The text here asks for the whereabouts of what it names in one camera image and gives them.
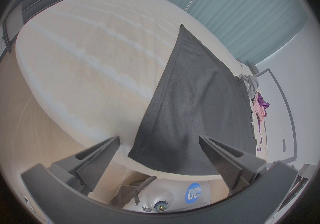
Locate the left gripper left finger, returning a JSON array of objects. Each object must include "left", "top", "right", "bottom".
[{"left": 51, "top": 136, "right": 121, "bottom": 195}]

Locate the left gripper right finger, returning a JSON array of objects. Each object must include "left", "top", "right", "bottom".
[{"left": 199, "top": 135, "right": 267, "bottom": 191}]

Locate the black T-shirt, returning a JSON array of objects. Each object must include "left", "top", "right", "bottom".
[{"left": 127, "top": 24, "right": 258, "bottom": 176}]

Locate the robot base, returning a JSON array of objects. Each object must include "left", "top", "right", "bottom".
[{"left": 109, "top": 175, "right": 230, "bottom": 212}]

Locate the bed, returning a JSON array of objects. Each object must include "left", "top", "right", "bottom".
[{"left": 15, "top": 0, "right": 298, "bottom": 178}]

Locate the pink garment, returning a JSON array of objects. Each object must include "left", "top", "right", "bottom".
[{"left": 254, "top": 99, "right": 267, "bottom": 122}]

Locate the purple garment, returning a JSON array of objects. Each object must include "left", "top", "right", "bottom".
[{"left": 254, "top": 92, "right": 270, "bottom": 152}]

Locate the grey garment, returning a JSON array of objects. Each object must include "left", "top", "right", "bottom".
[{"left": 239, "top": 73, "right": 259, "bottom": 98}]

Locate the white printed pillow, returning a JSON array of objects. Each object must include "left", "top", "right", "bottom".
[{"left": 236, "top": 59, "right": 250, "bottom": 76}]

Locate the grey bedside table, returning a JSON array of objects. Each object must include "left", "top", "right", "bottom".
[{"left": 246, "top": 62, "right": 259, "bottom": 74}]

